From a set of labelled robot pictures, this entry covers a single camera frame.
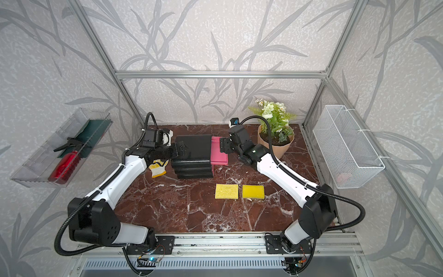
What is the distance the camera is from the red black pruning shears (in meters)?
0.56

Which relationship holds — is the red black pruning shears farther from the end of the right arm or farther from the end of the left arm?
the end of the right arm

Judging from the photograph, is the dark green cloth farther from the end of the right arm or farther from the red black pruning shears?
the end of the right arm

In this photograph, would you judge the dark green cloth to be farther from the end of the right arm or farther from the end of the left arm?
the end of the right arm

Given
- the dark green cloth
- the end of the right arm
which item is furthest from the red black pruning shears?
the end of the right arm
